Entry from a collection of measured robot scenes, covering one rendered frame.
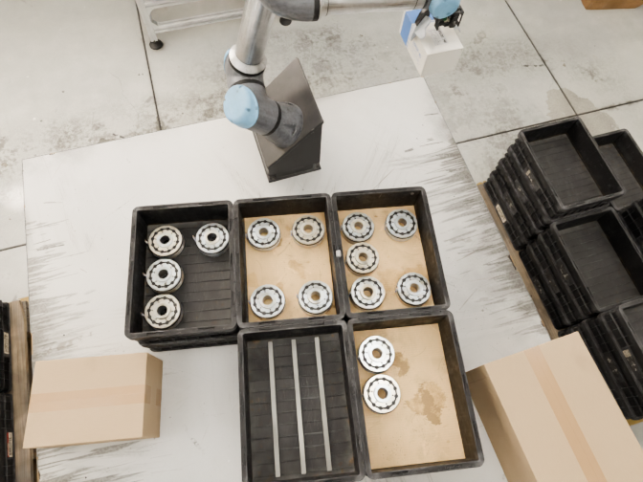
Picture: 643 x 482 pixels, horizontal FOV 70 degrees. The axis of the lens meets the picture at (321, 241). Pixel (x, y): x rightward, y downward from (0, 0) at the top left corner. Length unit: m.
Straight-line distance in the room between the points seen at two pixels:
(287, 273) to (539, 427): 0.81
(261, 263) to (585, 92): 2.50
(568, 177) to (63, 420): 2.07
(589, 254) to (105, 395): 1.92
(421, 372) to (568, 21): 2.89
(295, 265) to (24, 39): 2.60
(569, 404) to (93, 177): 1.70
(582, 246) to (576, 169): 0.34
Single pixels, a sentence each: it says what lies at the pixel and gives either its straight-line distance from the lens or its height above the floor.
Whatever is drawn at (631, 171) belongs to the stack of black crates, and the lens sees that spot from 2.78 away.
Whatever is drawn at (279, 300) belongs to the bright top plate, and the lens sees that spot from 1.37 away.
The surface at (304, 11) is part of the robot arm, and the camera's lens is 1.17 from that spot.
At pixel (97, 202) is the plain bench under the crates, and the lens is 1.83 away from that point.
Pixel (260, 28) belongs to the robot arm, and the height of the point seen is 1.26.
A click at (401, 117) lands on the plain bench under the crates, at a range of 1.93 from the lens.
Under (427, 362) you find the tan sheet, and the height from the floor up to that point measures 0.83.
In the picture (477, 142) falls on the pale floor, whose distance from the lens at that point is 2.86.
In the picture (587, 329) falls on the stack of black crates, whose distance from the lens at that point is 2.17.
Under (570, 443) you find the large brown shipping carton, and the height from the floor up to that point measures 0.90.
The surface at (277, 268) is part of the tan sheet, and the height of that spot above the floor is 0.83.
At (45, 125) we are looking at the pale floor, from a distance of 3.09.
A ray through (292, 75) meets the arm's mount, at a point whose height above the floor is 0.96.
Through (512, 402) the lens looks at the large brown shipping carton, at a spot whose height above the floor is 0.90.
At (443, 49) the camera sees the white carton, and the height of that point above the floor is 1.14.
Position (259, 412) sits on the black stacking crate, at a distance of 1.36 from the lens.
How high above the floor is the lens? 2.18
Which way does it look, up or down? 67 degrees down
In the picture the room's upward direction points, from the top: 5 degrees clockwise
